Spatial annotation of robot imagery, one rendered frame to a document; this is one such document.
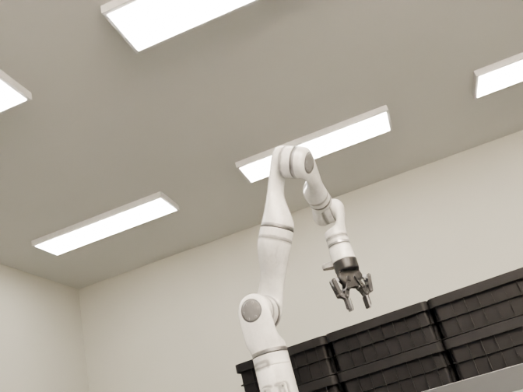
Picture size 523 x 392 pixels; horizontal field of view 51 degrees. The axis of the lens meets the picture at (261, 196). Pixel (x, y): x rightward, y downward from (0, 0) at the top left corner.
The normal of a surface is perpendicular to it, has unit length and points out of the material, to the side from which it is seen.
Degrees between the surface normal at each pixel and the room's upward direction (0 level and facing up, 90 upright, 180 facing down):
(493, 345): 90
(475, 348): 90
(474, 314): 90
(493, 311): 90
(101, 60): 180
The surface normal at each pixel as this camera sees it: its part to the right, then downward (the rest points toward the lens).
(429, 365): -0.43, -0.29
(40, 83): 0.24, 0.88
